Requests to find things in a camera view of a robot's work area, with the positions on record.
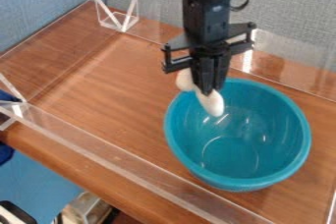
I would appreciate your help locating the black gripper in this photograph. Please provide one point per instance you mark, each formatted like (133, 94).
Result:
(211, 39)

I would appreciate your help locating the white toy mushroom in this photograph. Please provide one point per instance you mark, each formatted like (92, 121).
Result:
(212, 102)

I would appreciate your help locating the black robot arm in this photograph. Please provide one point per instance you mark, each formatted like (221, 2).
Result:
(209, 41)

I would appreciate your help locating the blue plastic bowl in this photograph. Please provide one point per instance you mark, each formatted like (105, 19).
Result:
(249, 148)

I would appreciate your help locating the clear acrylic back barrier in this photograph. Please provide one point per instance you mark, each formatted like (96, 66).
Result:
(280, 59)

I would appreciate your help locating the clear acrylic barrier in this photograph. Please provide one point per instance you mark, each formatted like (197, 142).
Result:
(140, 188)
(280, 59)

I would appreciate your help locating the clear acrylic front barrier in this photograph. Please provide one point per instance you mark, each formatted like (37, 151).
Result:
(140, 188)

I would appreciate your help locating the grey clutter below table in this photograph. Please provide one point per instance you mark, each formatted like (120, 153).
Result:
(85, 210)

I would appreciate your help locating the blue cloth object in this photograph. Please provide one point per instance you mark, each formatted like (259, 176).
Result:
(5, 149)

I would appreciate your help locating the black white device below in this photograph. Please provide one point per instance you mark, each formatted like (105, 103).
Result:
(13, 215)

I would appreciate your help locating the clear acrylic corner bracket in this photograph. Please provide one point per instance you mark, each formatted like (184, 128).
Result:
(115, 19)

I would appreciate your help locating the clear acrylic left bracket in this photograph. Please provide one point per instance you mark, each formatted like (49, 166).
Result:
(12, 109)

